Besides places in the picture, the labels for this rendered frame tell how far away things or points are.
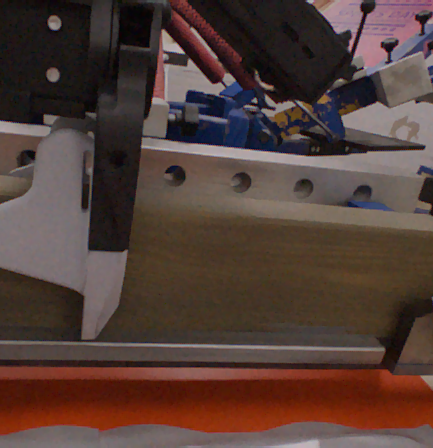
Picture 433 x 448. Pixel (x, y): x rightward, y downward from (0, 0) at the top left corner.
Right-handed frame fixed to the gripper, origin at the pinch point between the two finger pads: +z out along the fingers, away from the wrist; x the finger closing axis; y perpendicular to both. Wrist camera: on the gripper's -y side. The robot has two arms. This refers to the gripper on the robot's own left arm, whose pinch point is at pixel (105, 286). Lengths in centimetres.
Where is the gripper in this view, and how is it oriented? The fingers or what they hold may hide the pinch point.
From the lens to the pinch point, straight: 22.5
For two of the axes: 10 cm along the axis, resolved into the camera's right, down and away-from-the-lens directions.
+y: -9.8, -0.7, -2.0
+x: 1.5, 4.0, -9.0
